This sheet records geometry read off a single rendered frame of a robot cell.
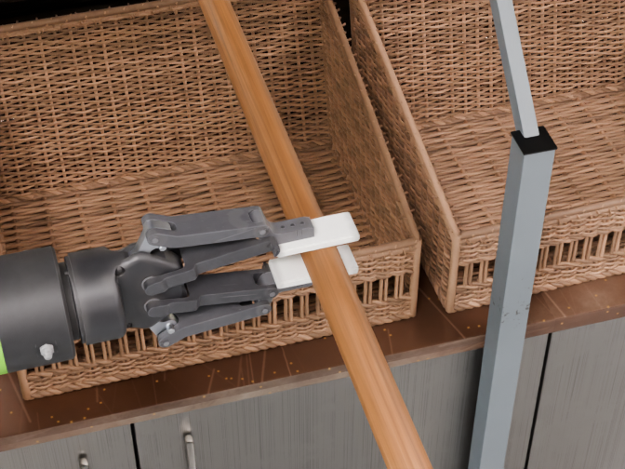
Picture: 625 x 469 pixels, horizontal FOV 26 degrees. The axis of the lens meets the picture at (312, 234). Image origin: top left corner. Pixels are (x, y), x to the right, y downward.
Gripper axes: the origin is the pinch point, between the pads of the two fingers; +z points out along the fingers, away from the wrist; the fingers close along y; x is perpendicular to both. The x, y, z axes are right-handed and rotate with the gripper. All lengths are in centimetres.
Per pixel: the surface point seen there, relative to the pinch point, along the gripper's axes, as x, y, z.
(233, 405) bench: -38, 66, 0
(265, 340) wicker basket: -44, 60, 6
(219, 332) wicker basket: -44, 57, 0
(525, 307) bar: -32, 52, 39
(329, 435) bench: -38, 77, 14
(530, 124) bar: -36, 23, 38
